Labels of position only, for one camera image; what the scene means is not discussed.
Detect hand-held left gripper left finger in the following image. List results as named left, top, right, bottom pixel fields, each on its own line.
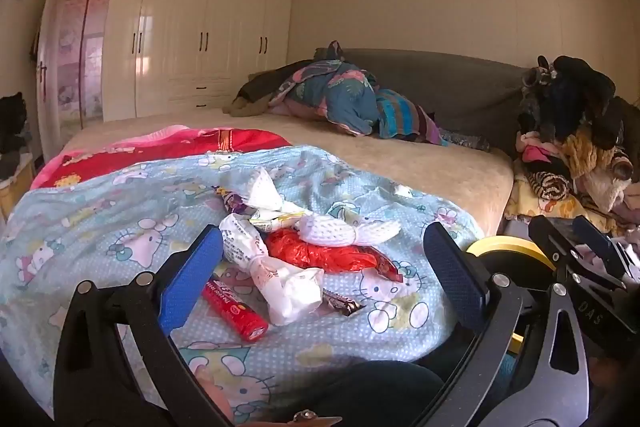
left=52, top=224, right=236, bottom=427

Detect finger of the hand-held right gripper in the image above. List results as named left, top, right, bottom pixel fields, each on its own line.
left=527, top=216, right=640, bottom=353
left=572, top=214, right=640, bottom=290

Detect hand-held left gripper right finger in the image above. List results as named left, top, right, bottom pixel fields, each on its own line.
left=422, top=222, right=601, bottom=427

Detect yellow rimmed black bin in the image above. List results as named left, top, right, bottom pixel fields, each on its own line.
left=466, top=236, right=558, bottom=293

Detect purple snack wrapper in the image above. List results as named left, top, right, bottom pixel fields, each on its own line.
left=214, top=186, right=256, bottom=215

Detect red plastic bag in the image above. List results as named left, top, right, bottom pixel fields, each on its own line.
left=265, top=228, right=381, bottom=275

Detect yellow cartoon blanket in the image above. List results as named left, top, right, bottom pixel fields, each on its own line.
left=502, top=172, right=601, bottom=223

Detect red tube candy packet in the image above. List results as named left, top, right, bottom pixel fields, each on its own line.
left=201, top=279, right=270, bottom=342

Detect red snack packet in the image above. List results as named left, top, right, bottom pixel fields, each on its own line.
left=372, top=254, right=406, bottom=283

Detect white yellow snack wrapper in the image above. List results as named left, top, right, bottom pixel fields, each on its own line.
left=250, top=209, right=306, bottom=230

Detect white printed plastic bag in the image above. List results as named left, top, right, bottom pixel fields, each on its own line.
left=220, top=213, right=326, bottom=327

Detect light blue cartoon cat blanket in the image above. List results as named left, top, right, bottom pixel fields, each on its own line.
left=0, top=144, right=483, bottom=418

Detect white paper tissue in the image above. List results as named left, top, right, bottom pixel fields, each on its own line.
left=242, top=167, right=286, bottom=210

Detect brown chocolate bar wrapper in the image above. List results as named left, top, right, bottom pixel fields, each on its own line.
left=321, top=288, right=366, bottom=317

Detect beige bed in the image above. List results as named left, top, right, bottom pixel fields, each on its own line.
left=60, top=107, right=516, bottom=238

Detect pile of clothes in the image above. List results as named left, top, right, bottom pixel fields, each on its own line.
left=515, top=54, right=640, bottom=238

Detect grey patterned cloth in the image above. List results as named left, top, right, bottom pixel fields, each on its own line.
left=440, top=129, right=491, bottom=152

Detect white foam fruit net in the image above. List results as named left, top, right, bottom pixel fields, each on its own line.
left=295, top=213, right=403, bottom=250

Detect red floral blanket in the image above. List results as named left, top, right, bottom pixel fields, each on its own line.
left=31, top=124, right=293, bottom=190

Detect person's dark teal trousers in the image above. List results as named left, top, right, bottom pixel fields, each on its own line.
left=280, top=322, right=516, bottom=427

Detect blue striped cloth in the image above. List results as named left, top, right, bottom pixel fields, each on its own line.
left=375, top=89, right=448, bottom=145

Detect grey headboard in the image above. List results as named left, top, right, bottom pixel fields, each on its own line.
left=340, top=48, right=531, bottom=158

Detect brown cloth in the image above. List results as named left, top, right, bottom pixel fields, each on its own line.
left=222, top=69, right=296, bottom=118

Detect wooden bedside cabinet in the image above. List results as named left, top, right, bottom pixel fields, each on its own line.
left=0, top=154, right=37, bottom=223

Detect teal floral quilt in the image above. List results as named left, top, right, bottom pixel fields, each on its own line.
left=267, top=59, right=381, bottom=135

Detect dark cloth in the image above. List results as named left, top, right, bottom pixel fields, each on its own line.
left=0, top=92, right=28, bottom=155

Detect pink cartoon glass door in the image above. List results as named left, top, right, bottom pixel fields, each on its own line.
left=54, top=0, right=112, bottom=130

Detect white wardrobe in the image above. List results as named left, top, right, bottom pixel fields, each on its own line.
left=45, top=0, right=298, bottom=122

